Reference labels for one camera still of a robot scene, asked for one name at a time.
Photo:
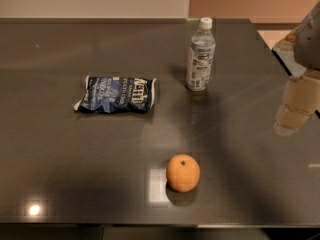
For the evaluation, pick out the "clear plastic water bottle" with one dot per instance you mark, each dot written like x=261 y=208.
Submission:
x=201 y=54

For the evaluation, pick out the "blue chips bag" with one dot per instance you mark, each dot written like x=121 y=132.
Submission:
x=110 y=95

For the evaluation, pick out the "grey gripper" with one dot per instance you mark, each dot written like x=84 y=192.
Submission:
x=309 y=45

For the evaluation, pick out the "orange fruit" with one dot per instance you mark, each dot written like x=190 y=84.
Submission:
x=182 y=173

